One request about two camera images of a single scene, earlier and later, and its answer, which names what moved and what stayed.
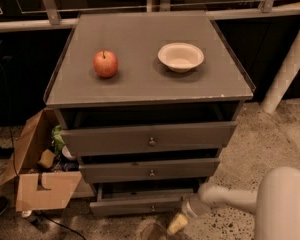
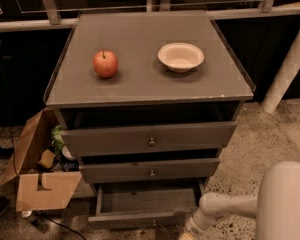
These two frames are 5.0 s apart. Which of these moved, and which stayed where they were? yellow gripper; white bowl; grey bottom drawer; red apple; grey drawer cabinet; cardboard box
Moved: yellow gripper; grey bottom drawer
Stayed: red apple; grey drawer cabinet; cardboard box; white bowl
